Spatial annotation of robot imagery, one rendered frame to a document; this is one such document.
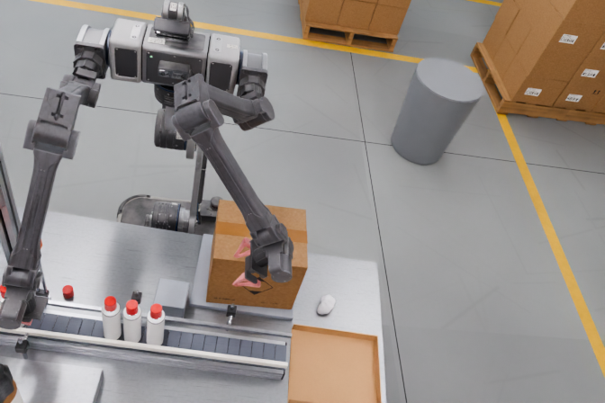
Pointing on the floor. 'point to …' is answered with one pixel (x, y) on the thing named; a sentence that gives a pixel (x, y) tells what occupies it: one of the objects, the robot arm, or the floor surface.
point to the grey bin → (435, 109)
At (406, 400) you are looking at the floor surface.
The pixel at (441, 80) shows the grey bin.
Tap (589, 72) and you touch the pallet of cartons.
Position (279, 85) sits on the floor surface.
